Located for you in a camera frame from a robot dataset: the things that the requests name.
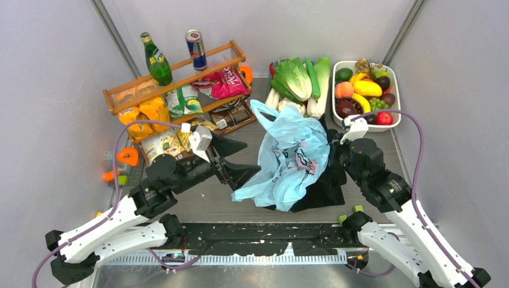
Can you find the green lettuce leaf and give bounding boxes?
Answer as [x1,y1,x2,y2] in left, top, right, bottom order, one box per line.
[273,57,312,102]

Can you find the yellow mango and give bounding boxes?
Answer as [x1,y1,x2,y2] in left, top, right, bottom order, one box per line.
[353,80,383,97]

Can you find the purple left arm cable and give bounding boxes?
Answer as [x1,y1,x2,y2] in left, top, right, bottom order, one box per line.
[31,119,202,288]

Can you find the red apple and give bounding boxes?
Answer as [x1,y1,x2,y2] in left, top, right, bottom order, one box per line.
[376,112,394,125]

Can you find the orange toy arch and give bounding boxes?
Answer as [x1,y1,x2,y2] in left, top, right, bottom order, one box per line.
[116,147,140,167]

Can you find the light blue plastic bag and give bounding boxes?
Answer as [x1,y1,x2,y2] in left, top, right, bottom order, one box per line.
[232,100,330,212]

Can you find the yellow banana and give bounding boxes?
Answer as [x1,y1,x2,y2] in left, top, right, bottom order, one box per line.
[352,93,372,113]

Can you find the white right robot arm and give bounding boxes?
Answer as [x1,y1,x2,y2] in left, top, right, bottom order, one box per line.
[330,133,491,287]

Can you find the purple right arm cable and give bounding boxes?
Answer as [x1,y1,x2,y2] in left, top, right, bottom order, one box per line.
[349,109,482,288]

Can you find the white cauliflower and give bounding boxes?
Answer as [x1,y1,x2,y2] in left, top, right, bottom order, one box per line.
[277,98,306,116]

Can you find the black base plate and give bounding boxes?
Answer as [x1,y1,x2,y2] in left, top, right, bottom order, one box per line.
[161,223,367,256]

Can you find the green glass bottle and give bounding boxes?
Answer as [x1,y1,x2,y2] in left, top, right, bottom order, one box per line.
[140,32,173,86]

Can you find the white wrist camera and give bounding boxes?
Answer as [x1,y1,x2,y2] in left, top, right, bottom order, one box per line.
[181,123,212,163]
[340,115,369,145]

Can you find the blue red drink can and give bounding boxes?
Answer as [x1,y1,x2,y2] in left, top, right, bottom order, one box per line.
[185,29,207,71]

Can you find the barbecue chips bag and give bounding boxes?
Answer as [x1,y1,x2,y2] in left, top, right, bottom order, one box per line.
[175,118,222,152]

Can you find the white fruit basket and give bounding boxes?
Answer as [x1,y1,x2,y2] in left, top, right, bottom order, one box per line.
[331,59,401,133]

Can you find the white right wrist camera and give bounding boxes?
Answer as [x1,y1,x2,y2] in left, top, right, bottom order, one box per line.
[340,115,369,145]

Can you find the red chili pepper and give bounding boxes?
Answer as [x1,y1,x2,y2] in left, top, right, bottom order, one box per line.
[269,62,276,77]

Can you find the napa cabbage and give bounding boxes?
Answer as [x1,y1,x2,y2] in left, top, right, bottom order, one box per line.
[307,56,331,119]

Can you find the wooden shelf rack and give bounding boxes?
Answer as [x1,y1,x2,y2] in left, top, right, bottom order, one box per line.
[103,40,252,145]

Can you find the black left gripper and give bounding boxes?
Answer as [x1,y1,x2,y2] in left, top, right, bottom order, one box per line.
[175,133,264,194]

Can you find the black tote bag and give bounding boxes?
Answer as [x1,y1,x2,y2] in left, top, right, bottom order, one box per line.
[264,118,345,212]

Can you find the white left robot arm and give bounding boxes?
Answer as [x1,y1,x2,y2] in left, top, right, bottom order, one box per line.
[45,133,261,285]

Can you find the white brown snack bag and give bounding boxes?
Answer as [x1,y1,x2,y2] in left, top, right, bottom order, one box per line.
[141,128,191,164]

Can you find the green white snack bag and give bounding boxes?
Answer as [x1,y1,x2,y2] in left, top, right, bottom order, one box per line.
[165,85,203,118]

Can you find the pink red snack packet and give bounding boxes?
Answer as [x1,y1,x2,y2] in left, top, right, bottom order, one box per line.
[190,67,249,100]

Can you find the green grapes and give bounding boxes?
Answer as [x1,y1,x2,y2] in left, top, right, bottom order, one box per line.
[369,97,390,111]

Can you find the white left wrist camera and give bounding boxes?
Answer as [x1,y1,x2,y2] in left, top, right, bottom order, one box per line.
[181,123,212,163]

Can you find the green avocado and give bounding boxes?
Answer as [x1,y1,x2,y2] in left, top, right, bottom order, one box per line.
[334,68,354,83]

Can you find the orange snack bag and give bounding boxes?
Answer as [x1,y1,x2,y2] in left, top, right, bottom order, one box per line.
[118,97,170,141]

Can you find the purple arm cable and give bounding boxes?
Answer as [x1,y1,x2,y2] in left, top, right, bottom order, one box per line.
[31,119,202,288]
[349,109,482,288]

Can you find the brown snack packet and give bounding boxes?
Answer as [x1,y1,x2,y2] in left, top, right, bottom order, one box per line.
[208,97,253,130]

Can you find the peach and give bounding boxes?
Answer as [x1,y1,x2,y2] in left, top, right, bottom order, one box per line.
[334,81,354,99]

